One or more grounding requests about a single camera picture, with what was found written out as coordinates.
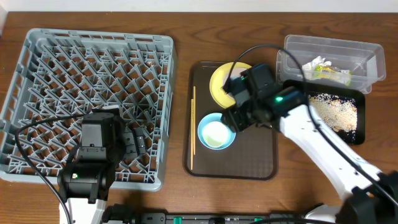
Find white pink bowl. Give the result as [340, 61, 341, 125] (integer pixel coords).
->
[221, 68, 246, 93]

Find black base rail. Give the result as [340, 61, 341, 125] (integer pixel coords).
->
[101, 203, 307, 224]

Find dark brown serving tray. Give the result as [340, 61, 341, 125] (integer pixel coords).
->
[183, 62, 278, 180]

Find pale green cup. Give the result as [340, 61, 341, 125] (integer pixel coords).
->
[201, 121, 229, 148]

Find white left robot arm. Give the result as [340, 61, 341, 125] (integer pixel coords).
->
[57, 106, 146, 223]

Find light blue bowl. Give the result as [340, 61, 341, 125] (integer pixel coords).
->
[197, 113, 236, 150]

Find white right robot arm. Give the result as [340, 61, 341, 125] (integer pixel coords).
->
[221, 87, 397, 223]

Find clear plastic waste bin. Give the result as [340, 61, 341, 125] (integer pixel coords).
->
[284, 35, 386, 94]

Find spilled rice food waste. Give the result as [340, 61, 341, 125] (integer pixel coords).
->
[309, 93, 358, 134]

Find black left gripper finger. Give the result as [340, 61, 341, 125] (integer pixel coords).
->
[134, 128, 146, 153]
[123, 131, 137, 158]

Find black food waste tray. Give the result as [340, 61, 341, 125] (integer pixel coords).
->
[281, 79, 366, 146]

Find grey plastic dish rack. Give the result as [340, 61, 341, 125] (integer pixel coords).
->
[1, 29, 177, 191]

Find yellow plate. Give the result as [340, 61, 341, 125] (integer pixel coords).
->
[210, 62, 251, 108]

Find green yellow snack wrapper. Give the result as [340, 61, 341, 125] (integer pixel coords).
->
[313, 65, 352, 86]

